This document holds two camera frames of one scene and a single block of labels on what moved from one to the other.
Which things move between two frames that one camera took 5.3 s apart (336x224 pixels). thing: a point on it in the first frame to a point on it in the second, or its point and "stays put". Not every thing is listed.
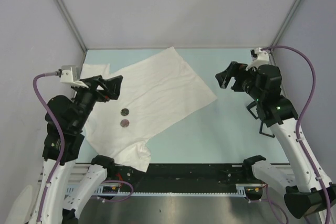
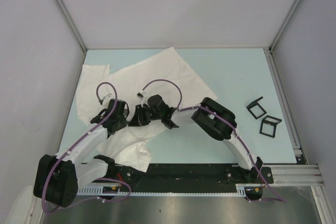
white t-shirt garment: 153,91 stays put
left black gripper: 111,85 to 124,123
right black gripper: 223,77 to 138,119
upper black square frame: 253,104 stays put
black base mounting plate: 175,178 stays put
